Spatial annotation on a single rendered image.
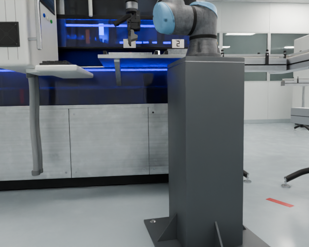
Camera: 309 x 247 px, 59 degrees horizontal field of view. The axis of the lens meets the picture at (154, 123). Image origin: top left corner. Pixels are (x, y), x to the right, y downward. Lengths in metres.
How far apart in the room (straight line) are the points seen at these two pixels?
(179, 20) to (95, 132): 1.10
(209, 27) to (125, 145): 1.09
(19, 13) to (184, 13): 0.79
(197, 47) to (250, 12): 6.36
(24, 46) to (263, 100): 6.46
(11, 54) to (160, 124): 1.04
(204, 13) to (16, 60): 0.89
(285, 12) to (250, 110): 2.53
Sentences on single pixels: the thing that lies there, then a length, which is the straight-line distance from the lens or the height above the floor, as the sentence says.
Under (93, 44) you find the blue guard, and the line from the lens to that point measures 1.98.
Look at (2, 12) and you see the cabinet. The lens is 1.55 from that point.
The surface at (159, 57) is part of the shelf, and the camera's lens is 1.56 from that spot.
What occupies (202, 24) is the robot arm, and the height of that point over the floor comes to 0.93.
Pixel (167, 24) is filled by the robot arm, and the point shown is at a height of 0.92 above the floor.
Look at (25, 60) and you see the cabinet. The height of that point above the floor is 0.83.
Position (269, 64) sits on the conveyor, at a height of 0.88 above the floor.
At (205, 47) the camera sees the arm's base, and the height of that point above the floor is 0.83.
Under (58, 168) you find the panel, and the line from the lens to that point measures 2.05.
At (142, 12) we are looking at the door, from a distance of 2.04.
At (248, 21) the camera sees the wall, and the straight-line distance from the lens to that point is 7.43.
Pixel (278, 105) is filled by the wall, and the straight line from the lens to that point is 7.57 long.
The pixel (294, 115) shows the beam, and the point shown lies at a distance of 2.36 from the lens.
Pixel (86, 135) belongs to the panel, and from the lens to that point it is 1.97.
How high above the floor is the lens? 0.63
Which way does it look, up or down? 5 degrees down
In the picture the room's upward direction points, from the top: 1 degrees counter-clockwise
